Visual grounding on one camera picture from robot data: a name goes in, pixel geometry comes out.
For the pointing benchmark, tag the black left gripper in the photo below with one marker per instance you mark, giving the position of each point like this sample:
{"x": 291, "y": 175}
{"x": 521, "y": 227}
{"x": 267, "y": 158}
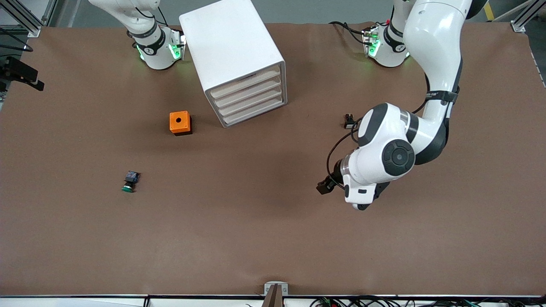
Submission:
{"x": 335, "y": 174}

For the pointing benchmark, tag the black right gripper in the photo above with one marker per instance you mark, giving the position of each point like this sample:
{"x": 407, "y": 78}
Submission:
{"x": 20, "y": 69}

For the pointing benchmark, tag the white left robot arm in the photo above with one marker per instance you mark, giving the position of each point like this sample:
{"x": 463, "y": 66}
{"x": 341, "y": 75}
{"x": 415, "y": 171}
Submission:
{"x": 435, "y": 51}

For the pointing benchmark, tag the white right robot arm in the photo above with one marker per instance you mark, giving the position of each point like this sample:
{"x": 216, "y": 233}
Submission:
{"x": 155, "y": 55}

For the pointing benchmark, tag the green push button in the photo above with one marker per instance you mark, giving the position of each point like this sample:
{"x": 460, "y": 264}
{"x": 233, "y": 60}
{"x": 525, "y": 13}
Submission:
{"x": 131, "y": 177}

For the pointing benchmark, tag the orange box with hole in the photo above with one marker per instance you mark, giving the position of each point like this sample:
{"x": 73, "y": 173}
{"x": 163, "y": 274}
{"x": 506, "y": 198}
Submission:
{"x": 179, "y": 128}

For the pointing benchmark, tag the black white push switch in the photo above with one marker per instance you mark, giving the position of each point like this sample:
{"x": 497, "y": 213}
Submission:
{"x": 349, "y": 123}

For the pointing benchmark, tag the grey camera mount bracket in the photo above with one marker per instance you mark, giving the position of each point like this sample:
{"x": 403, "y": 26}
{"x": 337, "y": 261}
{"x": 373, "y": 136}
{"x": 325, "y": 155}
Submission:
{"x": 276, "y": 290}

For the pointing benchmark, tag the white table edge rail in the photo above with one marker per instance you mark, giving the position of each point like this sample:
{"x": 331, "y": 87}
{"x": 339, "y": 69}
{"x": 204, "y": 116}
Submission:
{"x": 85, "y": 301}

